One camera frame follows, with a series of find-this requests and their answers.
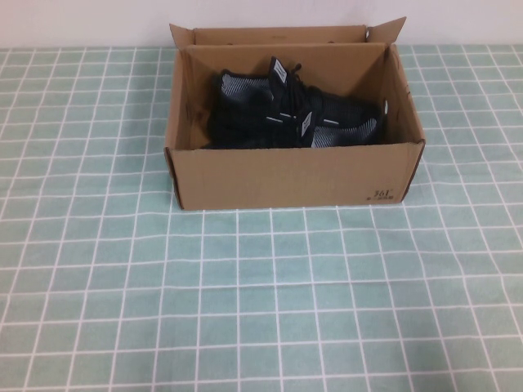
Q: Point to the black knit sneaker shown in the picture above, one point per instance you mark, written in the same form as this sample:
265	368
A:
241	87
347	136

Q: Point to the brown cardboard shoe box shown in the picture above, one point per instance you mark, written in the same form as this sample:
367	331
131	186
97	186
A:
286	179

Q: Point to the green white grid tablecloth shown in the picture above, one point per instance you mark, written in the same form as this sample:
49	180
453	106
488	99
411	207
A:
81	286

